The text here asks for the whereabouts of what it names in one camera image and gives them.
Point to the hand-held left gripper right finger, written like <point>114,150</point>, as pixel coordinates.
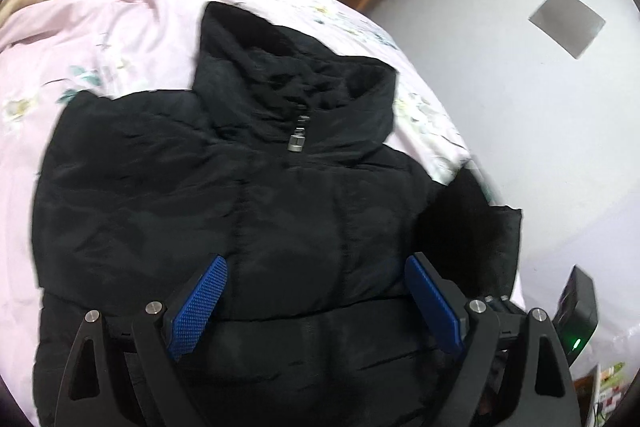
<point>432,302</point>

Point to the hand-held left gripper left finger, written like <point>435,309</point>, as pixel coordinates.
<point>197,307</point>

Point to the black hooded puffer jacket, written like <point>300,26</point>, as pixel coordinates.
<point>300,232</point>

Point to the stack of books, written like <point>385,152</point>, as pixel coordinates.
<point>602,389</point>

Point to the pink floral quilt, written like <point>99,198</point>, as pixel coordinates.
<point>125,32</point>

